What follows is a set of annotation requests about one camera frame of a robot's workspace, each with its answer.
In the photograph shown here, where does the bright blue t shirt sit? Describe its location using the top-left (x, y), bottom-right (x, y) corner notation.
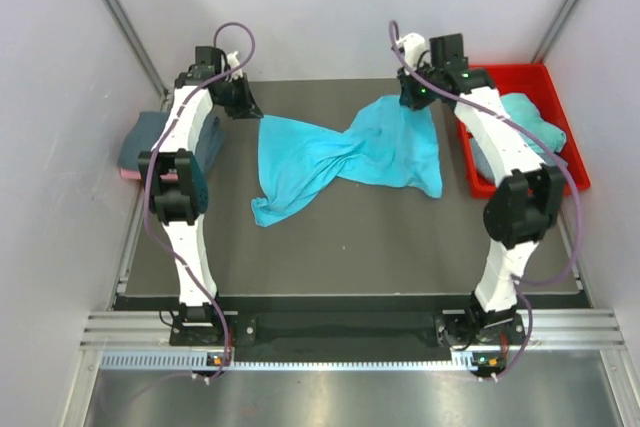
top-left (251, 95), bottom-right (443, 228)

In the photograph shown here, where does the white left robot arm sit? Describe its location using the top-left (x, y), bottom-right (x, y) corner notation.
top-left (138, 46), bottom-right (262, 349)

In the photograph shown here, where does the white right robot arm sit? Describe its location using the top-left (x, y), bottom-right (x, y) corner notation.
top-left (390, 32), bottom-right (566, 345)

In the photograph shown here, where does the turquoise t shirt in bin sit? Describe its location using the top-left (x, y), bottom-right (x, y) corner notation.
top-left (501, 93), bottom-right (567, 153)

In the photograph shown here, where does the red plastic bin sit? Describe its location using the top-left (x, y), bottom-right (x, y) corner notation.
top-left (457, 64), bottom-right (592, 200)

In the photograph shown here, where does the grey-blue t shirt in bin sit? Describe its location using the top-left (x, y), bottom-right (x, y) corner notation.
top-left (470, 138), bottom-right (568, 185)

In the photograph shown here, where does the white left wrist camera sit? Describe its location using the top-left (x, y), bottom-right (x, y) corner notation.
top-left (224, 51), bottom-right (245, 82)

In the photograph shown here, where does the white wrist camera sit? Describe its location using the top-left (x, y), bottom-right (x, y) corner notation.
top-left (224, 51), bottom-right (245, 82)
top-left (392, 33), bottom-right (429, 69)

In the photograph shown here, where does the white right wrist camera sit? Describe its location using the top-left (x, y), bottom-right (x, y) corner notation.
top-left (392, 33), bottom-right (429, 69)

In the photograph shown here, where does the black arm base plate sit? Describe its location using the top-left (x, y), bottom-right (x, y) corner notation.
top-left (168, 310), bottom-right (528, 362)

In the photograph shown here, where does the aluminium frame rail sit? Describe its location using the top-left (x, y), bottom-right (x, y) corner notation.
top-left (80, 309), bottom-right (625, 350)

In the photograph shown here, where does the grey slotted cable duct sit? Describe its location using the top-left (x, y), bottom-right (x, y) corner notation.
top-left (99, 351), bottom-right (504, 373)

